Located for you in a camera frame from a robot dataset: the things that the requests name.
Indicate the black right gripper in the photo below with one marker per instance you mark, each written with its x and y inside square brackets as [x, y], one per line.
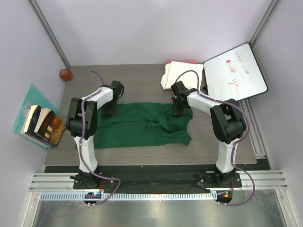
[176, 110]

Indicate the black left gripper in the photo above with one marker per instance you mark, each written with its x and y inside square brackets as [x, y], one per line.
[106, 113]

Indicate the green t shirt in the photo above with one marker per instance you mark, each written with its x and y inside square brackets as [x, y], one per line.
[141, 125]

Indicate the white dry-erase board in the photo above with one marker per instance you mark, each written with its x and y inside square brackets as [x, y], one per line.
[234, 74]

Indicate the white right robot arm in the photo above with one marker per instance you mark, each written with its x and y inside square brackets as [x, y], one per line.
[228, 126]

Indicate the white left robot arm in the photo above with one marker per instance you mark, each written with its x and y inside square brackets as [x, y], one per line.
[82, 123]

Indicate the stack of books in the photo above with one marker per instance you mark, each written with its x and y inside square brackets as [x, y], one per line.
[43, 126]

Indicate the folded white t shirt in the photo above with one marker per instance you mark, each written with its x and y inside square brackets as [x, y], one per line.
[189, 79]

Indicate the red cube block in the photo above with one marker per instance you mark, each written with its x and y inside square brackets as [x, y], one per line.
[65, 75]

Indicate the teal plastic folder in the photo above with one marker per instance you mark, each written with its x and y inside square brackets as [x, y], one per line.
[33, 97]

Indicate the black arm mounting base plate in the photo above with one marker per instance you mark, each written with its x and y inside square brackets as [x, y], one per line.
[150, 179]

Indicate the white slotted cable duct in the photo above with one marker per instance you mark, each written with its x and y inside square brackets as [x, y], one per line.
[95, 196]

